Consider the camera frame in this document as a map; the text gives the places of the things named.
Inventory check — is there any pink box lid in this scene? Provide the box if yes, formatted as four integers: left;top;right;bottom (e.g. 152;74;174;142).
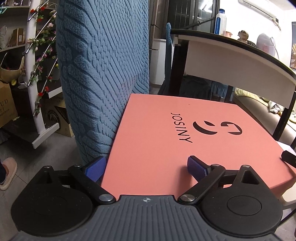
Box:
102;94;295;198

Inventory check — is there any brown cardboard box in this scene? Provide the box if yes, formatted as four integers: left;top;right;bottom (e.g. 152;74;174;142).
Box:
45;93;74;137

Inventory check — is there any pink slipper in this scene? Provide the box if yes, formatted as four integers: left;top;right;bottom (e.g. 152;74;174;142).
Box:
0;157;18;191

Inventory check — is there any white table with black top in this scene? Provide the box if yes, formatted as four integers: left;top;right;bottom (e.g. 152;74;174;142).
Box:
168;29;295;141

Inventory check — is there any white humidifier appliance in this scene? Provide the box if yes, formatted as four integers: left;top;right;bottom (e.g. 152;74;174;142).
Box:
256;33;278;57

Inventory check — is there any white flower-decorated ladder shelf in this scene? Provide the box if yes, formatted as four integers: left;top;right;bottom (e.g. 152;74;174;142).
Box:
24;0;59;149

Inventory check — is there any brown figurine on table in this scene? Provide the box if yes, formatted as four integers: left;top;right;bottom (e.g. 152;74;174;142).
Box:
238;30;249;44

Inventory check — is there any blue fabric chair back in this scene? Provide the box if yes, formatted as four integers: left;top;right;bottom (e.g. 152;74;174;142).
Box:
55;0;149;164

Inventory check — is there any white air conditioner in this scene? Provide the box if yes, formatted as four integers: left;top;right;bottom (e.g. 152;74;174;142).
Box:
238;0;281;31

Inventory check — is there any clear water bottle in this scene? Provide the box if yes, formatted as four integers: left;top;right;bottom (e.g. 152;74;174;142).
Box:
214;9;227;36

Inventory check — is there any black window door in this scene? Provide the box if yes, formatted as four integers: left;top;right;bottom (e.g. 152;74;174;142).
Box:
167;0;220;33

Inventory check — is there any grey refrigerator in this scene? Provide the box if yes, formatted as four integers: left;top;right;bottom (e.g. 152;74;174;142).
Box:
149;0;169;87

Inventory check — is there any dark wooden shelf unit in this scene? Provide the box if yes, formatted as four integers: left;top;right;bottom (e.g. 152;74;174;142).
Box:
1;1;62;144

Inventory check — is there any blue wall painting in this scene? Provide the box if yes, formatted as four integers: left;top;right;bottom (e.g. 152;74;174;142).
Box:
290;22;296;69

